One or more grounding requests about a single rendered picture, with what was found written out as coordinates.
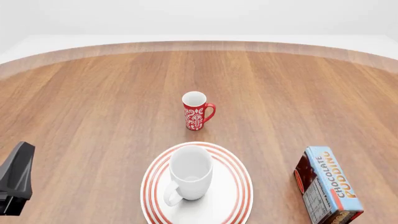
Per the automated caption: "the red patterned tall mug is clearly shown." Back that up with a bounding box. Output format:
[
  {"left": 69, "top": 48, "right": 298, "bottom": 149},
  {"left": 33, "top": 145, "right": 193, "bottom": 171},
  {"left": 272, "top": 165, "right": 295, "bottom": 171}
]
[{"left": 182, "top": 91, "right": 216, "bottom": 131}]

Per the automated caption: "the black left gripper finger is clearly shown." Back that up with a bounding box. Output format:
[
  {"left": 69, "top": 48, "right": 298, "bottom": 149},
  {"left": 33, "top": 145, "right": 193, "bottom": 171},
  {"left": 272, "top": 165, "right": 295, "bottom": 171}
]
[{"left": 0, "top": 141, "right": 36, "bottom": 202}]

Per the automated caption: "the white plate with red rings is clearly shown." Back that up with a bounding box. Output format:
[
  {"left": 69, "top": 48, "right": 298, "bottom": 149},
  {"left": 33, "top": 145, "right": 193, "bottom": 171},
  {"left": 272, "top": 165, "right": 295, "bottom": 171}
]
[{"left": 140, "top": 141, "right": 254, "bottom": 224}]

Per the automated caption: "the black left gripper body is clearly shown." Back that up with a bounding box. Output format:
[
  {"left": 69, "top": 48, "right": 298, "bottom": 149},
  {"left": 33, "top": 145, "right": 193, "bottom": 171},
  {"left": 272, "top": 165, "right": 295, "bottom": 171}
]
[{"left": 0, "top": 191, "right": 28, "bottom": 217}]

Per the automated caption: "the chocolate pudding box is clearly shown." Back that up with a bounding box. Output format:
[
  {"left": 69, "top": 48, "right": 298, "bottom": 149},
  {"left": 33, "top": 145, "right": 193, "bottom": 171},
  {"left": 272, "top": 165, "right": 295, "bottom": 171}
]
[{"left": 294, "top": 146, "right": 364, "bottom": 224}]

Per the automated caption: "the white mug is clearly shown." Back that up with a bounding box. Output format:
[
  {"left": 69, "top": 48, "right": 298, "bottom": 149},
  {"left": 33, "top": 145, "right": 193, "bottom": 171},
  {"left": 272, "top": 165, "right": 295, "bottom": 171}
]
[{"left": 163, "top": 144, "right": 214, "bottom": 207}]

